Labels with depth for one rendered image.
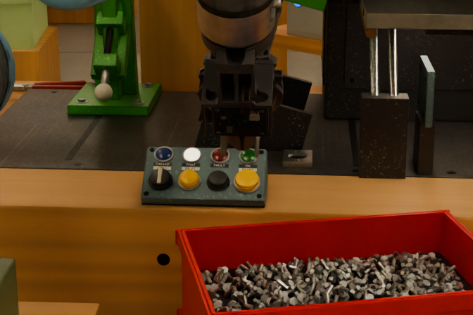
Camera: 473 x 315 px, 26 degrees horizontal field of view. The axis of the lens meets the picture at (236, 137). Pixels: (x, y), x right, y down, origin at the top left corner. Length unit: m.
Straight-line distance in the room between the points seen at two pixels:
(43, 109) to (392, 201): 0.66
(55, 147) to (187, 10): 0.42
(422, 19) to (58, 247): 0.52
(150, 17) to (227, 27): 0.85
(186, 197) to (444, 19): 0.37
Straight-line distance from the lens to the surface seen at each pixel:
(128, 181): 1.33
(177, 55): 1.80
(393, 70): 1.35
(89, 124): 1.59
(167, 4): 1.79
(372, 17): 1.22
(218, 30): 0.96
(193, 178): 1.23
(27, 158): 1.44
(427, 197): 1.29
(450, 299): 0.99
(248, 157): 1.26
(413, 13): 1.22
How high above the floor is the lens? 1.34
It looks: 17 degrees down
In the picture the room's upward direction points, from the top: straight up
